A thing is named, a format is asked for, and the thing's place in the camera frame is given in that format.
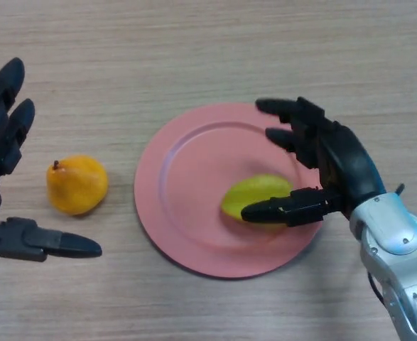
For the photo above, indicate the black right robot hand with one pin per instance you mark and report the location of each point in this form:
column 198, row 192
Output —
column 346, row 160

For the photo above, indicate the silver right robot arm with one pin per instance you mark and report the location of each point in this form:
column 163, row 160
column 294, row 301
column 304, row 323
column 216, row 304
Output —
column 403, row 255

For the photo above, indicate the yellow green starfruit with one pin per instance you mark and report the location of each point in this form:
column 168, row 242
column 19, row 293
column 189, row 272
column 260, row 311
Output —
column 250, row 192

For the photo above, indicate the pink round plate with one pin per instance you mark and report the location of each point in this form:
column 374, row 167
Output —
column 201, row 192

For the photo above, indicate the orange yellow pear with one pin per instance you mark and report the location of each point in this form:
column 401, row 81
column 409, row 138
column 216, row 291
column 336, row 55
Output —
column 75, row 186

